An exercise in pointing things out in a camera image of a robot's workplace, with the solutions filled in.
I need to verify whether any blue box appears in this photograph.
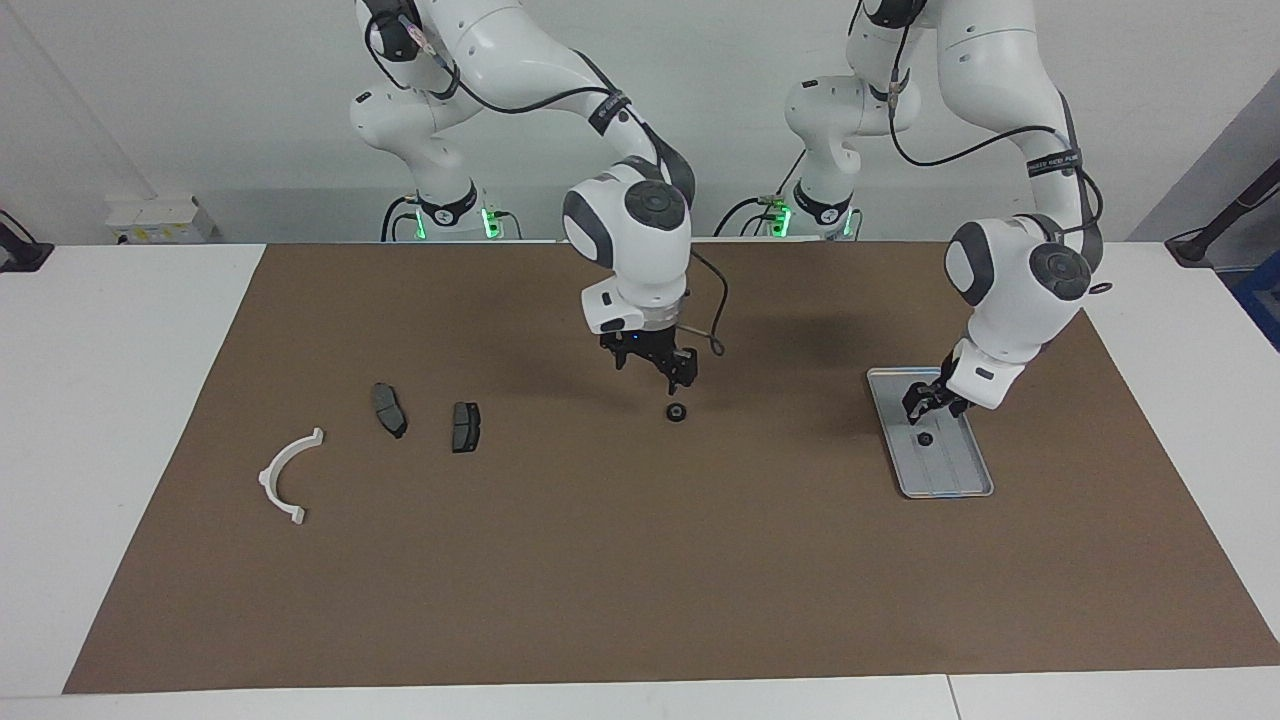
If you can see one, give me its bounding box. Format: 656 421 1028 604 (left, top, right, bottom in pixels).
1232 248 1280 351

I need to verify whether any black left base cable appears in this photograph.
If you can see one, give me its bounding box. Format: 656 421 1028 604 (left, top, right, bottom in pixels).
714 150 807 238

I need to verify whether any black table clamp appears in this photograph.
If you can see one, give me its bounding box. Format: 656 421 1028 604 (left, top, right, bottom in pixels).
0 210 54 273

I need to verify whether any white semicircular bracket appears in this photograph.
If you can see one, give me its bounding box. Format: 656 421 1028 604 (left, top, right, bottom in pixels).
258 427 326 526

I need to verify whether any brown table mat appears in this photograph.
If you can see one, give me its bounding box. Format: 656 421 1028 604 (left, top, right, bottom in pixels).
62 240 1280 695

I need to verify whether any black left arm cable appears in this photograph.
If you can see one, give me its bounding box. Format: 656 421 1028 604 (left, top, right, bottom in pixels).
885 0 1113 298

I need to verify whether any curved dark brake pad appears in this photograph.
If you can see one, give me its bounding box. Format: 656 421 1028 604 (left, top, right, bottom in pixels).
371 382 409 440

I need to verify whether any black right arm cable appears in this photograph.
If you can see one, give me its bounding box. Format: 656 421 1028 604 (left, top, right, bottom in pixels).
362 0 729 358

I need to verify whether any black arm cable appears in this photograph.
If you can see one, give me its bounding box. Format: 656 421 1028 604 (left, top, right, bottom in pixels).
362 0 729 358
885 0 1113 298

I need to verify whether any silver metal tray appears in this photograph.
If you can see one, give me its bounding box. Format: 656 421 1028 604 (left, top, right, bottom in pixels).
866 367 995 499

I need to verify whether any white wall power box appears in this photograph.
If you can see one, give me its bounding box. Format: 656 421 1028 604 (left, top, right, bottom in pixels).
105 195 216 244

